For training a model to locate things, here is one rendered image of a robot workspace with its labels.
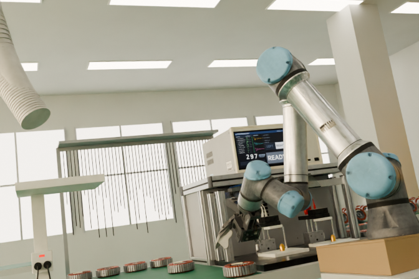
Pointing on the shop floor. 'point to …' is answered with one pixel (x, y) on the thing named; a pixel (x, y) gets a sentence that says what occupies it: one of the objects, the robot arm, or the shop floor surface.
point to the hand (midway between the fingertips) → (234, 243)
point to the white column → (370, 84)
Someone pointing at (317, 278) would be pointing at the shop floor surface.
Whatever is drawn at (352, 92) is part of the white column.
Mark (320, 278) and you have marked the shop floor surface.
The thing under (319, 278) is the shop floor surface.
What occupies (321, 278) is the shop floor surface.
